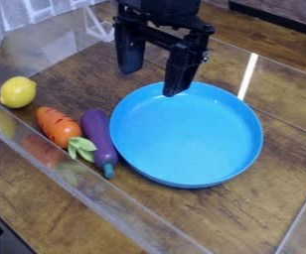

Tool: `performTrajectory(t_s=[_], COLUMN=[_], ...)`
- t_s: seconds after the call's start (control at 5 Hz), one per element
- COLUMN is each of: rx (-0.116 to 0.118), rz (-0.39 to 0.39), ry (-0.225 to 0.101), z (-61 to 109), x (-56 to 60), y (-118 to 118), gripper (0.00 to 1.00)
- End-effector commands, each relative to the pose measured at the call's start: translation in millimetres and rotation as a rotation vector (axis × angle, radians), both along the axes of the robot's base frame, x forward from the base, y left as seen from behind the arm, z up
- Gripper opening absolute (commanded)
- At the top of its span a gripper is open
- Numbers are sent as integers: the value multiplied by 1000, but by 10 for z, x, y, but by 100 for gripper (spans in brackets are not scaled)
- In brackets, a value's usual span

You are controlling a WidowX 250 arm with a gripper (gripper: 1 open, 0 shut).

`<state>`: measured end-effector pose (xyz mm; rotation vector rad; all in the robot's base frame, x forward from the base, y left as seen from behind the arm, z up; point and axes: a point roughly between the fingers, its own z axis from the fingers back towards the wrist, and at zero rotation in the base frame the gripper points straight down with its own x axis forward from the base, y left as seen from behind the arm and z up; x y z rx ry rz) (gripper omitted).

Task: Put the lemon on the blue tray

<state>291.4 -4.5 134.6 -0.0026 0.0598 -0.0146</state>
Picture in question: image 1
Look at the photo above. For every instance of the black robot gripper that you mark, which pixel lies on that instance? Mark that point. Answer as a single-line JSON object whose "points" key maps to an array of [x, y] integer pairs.
{"points": [[138, 21]]}

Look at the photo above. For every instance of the yellow toy lemon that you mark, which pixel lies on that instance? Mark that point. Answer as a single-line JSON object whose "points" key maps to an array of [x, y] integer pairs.
{"points": [[18, 92]]}

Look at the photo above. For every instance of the blue round tray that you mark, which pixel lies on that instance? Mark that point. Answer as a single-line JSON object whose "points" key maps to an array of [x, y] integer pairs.
{"points": [[190, 141]]}

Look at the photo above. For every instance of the purple toy eggplant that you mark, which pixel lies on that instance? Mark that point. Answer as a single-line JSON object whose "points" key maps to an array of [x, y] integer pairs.
{"points": [[95, 124]]}

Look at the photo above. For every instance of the orange toy carrot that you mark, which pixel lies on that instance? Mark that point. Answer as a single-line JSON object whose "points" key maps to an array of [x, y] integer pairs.
{"points": [[65, 133]]}

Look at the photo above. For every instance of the white patterned curtain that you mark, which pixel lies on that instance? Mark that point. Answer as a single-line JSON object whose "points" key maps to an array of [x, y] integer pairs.
{"points": [[20, 13]]}

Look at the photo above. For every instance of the clear acrylic enclosure wall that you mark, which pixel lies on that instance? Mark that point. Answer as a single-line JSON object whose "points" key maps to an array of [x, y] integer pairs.
{"points": [[68, 210]]}

